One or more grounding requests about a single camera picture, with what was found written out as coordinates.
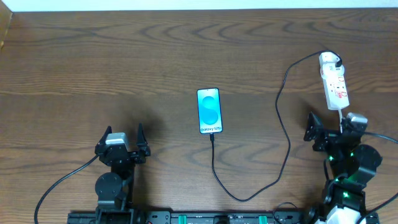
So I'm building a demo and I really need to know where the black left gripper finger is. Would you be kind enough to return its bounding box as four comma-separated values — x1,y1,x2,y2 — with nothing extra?
98,126,112,145
136,123,148,152

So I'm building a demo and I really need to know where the black USB charging cable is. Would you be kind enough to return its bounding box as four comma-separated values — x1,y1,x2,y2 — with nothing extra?
209,49,343,203

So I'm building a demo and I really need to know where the blue Galaxy smartphone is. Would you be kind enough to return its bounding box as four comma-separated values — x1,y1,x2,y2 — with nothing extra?
197,88,223,134

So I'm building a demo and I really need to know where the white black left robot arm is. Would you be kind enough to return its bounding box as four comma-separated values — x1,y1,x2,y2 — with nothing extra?
95,124,150,223

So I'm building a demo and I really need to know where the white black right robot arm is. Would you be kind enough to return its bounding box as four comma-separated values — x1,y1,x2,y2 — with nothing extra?
303,112,382,223

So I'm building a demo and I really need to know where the white power strip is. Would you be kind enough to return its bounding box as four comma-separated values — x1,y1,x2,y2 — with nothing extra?
320,64,349,110

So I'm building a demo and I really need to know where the brown cardboard left panel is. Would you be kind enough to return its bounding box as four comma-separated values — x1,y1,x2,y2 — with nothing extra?
0,1,13,49

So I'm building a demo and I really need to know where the white USB wall charger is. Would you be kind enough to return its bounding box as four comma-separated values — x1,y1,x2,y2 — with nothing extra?
318,52,345,80

